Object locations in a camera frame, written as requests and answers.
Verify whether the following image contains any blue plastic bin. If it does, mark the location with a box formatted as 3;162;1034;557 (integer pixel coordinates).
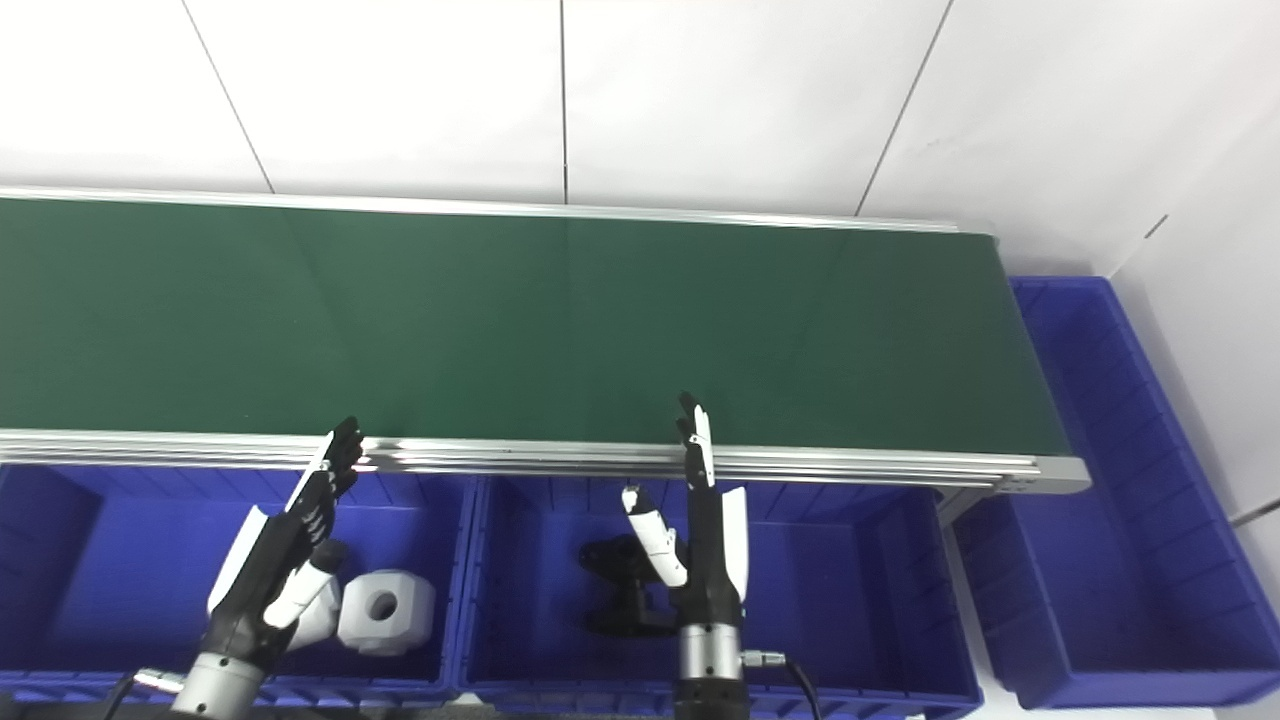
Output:
0;463;477;708
455;475;987;720
953;277;1280;711

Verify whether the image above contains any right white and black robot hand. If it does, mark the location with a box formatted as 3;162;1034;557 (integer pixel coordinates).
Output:
621;391;751;630

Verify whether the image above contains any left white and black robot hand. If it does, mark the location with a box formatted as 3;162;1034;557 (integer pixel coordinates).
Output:
204;417;364;668

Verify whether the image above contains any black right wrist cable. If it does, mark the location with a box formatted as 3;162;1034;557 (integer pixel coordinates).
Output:
740;650;823;720

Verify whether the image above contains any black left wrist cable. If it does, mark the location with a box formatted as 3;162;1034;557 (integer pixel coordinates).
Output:
100;667;187;720

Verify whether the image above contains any white paper roll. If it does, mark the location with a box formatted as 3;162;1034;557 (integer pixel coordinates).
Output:
337;568;437;658

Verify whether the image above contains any black plastic part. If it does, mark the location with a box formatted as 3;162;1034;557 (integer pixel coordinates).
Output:
579;534;691;637

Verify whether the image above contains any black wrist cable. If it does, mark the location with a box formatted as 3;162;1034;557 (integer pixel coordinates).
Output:
100;667;187;720
740;650;823;720

